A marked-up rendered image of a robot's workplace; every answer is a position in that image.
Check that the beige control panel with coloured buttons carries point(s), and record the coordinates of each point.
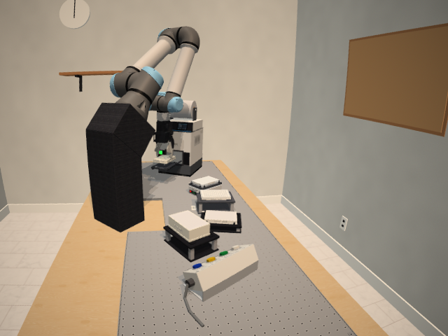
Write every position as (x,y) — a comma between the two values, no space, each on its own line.
(209,278)

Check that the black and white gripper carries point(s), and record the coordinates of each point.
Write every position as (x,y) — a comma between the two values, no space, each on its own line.
(163,136)

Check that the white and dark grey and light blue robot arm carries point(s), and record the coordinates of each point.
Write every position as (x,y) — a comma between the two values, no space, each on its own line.
(140,84)

